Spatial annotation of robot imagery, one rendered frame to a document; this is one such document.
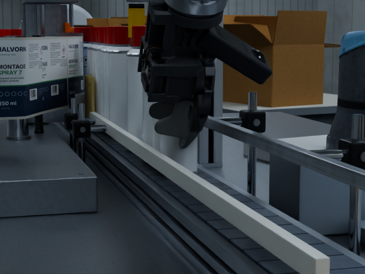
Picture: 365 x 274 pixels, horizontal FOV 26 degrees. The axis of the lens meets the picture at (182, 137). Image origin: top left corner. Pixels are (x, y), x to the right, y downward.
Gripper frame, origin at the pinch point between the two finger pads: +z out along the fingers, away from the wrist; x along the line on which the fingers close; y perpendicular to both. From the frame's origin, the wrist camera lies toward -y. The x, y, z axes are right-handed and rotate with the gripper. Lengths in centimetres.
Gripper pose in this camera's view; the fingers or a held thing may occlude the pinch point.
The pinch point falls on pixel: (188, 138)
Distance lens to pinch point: 105.5
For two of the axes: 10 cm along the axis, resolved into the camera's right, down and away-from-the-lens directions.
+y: -9.7, 0.4, -2.6
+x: 2.3, 6.1, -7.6
